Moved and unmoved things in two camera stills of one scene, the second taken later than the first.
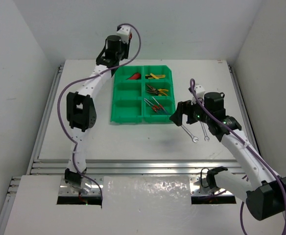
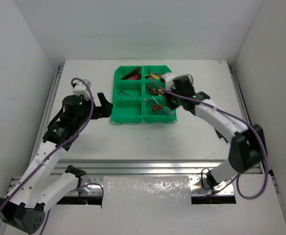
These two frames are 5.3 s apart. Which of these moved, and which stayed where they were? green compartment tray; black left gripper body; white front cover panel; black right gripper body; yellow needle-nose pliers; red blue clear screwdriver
Moved: black left gripper body; black right gripper body
Stayed: green compartment tray; white front cover panel; yellow needle-nose pliers; red blue clear screwdriver
